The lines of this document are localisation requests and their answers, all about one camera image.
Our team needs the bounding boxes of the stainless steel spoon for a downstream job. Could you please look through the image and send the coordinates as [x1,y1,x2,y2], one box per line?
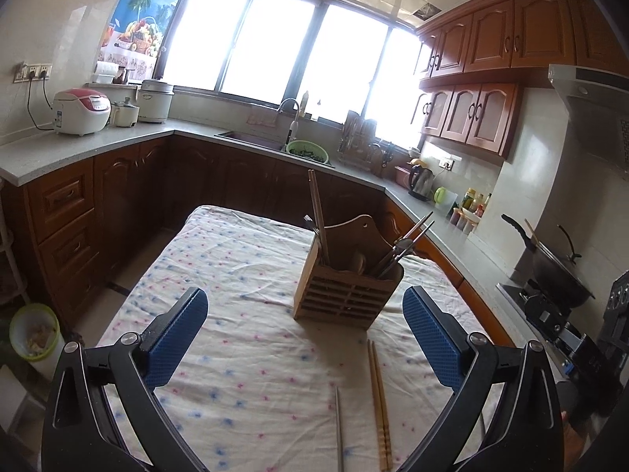
[370,210,435,276]

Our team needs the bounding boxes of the brown wooden chopstick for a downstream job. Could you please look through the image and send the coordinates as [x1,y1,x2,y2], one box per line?
[307,168,332,267]

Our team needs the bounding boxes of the stainless steel fork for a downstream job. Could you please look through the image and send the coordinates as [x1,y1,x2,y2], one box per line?
[303,214,326,254]

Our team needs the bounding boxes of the grey kitchen countertop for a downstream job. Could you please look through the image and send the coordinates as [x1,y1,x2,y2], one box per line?
[1,122,532,342]

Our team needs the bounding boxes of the gas stove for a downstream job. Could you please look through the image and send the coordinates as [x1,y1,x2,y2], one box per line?
[497,284,567,340]

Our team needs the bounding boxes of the white floral tablecloth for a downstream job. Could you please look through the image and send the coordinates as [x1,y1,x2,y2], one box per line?
[101,206,451,471]

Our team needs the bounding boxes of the wooden utensil holder box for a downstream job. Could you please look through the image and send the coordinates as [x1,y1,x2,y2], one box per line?
[293,214,404,329]

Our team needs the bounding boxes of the light bamboo chopstick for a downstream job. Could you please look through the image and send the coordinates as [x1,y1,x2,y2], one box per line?
[370,341,395,472]
[366,337,390,472]

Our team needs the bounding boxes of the condiment bottles group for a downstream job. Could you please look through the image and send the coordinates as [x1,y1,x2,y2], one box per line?
[449,188,490,234]

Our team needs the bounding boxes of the black wok with lid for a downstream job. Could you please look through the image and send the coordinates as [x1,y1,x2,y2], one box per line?
[501,214,595,310]

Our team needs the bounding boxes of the green trash bin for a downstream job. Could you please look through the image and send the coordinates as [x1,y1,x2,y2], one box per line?
[9,304,62,362]

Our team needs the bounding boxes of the thin metal chopstick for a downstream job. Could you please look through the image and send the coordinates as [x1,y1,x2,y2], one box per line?
[335,386,344,472]

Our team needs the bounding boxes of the green apple shaped object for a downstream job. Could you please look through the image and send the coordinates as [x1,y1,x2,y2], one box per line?
[433,186,448,205]

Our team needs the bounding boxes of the lower wooden base cabinets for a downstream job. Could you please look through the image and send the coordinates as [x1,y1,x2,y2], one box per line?
[0,134,513,350]

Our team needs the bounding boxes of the steel electric kettle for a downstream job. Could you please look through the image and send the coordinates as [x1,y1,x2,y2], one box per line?
[408,164,435,201]

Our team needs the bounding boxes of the dish drying rack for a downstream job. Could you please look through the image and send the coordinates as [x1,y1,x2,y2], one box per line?
[338,111,395,177]

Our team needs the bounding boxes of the small white pot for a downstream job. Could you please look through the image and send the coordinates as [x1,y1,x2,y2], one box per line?
[110,97,140,128]

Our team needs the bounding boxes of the green colander bowl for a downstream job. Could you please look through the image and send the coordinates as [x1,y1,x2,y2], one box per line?
[286,140,329,164]

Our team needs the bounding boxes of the large white cooker pot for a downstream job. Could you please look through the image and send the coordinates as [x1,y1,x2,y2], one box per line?
[138,79,174,124]

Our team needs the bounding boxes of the white pink rice cooker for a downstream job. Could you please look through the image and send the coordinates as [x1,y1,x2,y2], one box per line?
[52,88,111,136]

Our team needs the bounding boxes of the chrome sink faucet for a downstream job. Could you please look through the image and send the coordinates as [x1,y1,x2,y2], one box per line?
[277,98,301,146]

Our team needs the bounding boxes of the steel range hood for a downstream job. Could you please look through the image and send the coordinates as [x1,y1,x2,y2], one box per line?
[548,64,629,174]

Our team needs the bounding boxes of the colourful fruit poster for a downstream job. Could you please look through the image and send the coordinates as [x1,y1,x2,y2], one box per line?
[98,0,179,83]

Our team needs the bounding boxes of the upper wooden wall cabinets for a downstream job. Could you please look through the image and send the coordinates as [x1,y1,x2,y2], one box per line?
[416,0,628,158]

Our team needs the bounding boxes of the wall power socket strip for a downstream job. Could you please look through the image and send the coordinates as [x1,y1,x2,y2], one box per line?
[13,63,52,83]

